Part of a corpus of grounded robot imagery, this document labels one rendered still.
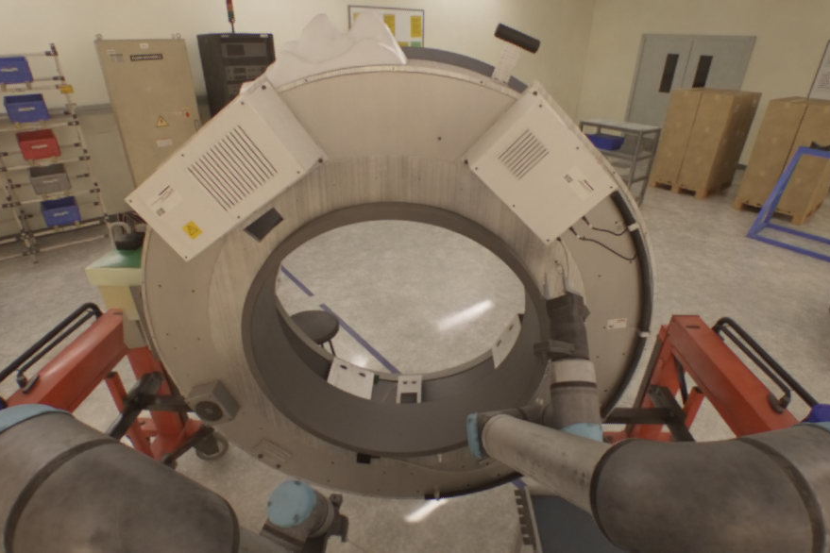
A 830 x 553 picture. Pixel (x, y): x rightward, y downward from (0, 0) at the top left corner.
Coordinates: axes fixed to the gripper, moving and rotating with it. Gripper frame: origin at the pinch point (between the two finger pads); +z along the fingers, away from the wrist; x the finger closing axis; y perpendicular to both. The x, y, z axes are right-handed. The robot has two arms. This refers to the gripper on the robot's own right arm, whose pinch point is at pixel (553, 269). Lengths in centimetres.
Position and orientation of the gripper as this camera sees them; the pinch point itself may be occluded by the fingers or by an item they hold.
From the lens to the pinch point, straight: 99.8
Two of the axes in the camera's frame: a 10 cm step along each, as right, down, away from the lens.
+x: 5.8, -3.1, -7.5
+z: 0.3, -9.2, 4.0
